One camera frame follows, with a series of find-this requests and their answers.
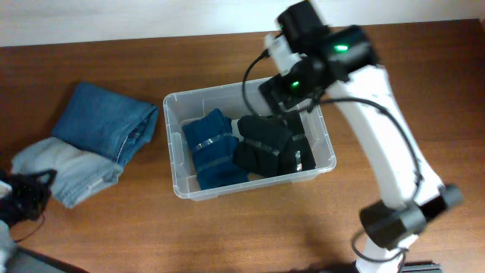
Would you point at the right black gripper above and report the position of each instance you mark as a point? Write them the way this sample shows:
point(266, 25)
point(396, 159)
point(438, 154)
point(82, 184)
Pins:
point(280, 95)

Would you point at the black garment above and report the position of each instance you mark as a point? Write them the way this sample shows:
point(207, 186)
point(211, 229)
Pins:
point(273, 146)

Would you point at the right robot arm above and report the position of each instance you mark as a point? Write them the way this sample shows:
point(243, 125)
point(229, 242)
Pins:
point(412, 194)

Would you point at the folded light grey jeans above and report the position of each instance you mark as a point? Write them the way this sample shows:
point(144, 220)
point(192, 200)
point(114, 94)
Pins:
point(80, 174)

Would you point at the dark teal garment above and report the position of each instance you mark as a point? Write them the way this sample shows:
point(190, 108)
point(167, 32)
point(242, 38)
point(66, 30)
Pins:
point(211, 141)

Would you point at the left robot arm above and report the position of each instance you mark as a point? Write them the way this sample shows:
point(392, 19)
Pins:
point(23, 197)

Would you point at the clear plastic storage bin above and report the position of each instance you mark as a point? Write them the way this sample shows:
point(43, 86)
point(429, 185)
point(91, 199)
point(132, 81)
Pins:
point(184, 107)

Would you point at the folded blue jeans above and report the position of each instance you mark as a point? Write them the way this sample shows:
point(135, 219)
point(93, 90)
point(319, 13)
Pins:
point(109, 124)

